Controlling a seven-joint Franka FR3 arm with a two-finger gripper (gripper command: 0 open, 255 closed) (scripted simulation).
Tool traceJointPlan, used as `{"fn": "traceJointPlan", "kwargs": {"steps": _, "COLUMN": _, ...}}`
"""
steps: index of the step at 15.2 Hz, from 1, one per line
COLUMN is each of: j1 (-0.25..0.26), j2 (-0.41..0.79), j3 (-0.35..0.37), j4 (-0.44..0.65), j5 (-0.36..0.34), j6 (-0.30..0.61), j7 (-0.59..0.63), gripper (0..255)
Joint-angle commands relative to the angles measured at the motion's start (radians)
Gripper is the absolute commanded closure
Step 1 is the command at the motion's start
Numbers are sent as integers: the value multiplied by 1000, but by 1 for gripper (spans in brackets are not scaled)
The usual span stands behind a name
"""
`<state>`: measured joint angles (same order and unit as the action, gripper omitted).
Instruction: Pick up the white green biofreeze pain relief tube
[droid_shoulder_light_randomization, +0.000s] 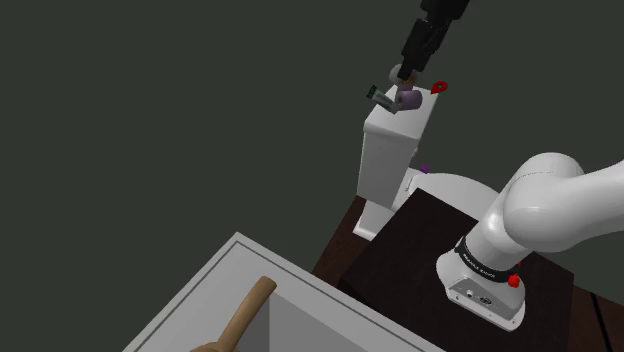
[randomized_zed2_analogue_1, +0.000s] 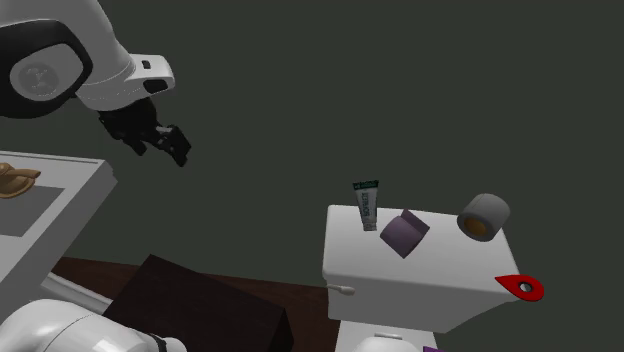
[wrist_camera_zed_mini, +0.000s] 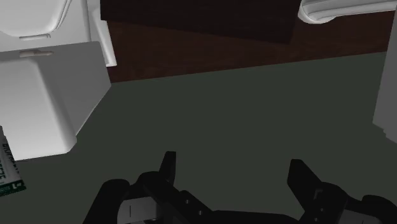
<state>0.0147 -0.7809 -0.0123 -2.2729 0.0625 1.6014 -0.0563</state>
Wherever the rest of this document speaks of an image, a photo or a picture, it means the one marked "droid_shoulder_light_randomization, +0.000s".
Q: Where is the white basin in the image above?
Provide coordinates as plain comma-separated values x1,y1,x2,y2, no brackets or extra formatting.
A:
121,231,446,352

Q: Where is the brown wooden handle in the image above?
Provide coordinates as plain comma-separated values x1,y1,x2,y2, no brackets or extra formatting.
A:
188,275,279,352

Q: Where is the white toilet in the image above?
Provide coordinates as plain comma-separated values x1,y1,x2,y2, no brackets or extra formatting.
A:
351,84,501,242

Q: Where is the grey tube with green cap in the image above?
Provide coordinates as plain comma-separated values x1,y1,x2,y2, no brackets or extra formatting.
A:
366,85,399,115

